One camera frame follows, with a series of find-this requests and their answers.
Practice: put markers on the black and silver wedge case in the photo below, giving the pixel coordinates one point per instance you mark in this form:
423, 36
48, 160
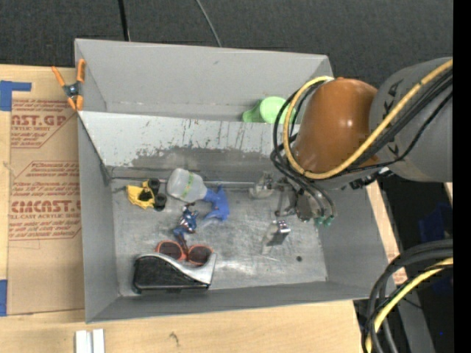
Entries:
165, 275

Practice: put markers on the blue and red toy figure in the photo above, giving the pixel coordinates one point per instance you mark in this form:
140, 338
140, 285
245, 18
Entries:
187, 223

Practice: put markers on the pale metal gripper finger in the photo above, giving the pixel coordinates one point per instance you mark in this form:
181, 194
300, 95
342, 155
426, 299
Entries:
273, 238
262, 189

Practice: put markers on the orange sunglasses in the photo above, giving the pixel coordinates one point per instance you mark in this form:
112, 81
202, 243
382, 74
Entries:
171, 250

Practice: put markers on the yellow toy with black wheels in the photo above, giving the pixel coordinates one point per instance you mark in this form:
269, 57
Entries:
138, 193

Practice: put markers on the brown cardboard board red print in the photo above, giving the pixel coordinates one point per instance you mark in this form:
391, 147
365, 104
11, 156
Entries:
40, 197

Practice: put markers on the green plastic cup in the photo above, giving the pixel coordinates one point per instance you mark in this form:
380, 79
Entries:
270, 109

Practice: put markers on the grey metal bin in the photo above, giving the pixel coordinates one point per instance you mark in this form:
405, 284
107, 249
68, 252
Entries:
235, 234

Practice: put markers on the clear plastic bottle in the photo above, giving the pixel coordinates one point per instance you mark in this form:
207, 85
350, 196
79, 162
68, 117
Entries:
183, 185

